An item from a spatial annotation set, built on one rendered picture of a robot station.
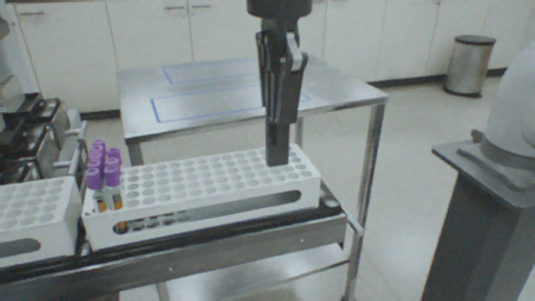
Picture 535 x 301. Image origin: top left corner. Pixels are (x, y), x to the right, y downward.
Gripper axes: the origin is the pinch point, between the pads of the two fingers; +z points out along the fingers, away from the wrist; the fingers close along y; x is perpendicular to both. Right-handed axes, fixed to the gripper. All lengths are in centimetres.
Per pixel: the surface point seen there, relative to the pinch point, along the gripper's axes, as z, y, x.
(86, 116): 87, -234, -67
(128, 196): 4.0, 1.3, -20.0
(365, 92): 8.0, -32.4, 33.4
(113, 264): 9.6, 6.6, -22.5
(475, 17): 33, -229, 257
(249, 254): 12.8, 6.7, -6.0
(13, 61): 0, -57, -46
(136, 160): 13.5, -24.9, -20.5
